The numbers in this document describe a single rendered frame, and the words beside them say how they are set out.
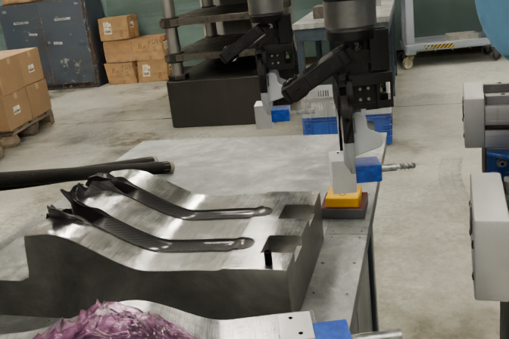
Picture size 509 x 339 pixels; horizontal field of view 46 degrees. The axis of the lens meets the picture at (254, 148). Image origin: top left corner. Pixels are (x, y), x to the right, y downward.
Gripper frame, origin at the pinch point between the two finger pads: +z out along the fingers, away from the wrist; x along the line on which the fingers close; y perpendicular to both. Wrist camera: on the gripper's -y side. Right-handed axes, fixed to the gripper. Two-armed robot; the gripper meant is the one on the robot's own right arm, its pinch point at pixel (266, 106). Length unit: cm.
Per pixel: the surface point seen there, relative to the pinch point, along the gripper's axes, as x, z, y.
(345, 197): -28.6, 11.2, 15.7
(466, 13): 581, 50, 170
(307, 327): -75, 7, 10
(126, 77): 593, 88, -242
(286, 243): -54, 7, 7
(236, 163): 6.2, 15.0, -9.5
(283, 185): -10.8, 15.0, 3.0
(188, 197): -36.6, 6.0, -10.9
